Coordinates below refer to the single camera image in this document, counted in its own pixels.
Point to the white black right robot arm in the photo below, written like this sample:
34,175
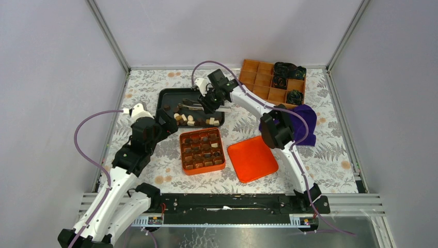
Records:
304,186

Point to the black chocolate tray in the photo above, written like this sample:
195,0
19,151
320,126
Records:
171,97

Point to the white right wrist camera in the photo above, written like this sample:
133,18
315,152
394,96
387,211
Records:
202,85

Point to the metal tongs white handle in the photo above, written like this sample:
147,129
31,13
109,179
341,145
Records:
188,104

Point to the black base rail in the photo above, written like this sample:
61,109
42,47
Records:
233,210

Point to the orange box lid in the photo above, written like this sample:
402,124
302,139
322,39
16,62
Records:
252,159

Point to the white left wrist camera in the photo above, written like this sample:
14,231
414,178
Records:
139,111

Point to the purple cloth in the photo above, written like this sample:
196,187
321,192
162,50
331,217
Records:
306,123

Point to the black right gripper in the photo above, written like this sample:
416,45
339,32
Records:
208,107

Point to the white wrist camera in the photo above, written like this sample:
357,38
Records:
202,85
139,111

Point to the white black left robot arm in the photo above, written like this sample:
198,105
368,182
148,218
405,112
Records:
105,220

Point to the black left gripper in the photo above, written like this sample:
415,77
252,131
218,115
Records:
169,127

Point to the orange compartment organizer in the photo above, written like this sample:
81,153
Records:
257,77

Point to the orange chocolate box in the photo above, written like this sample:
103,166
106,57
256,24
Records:
197,155

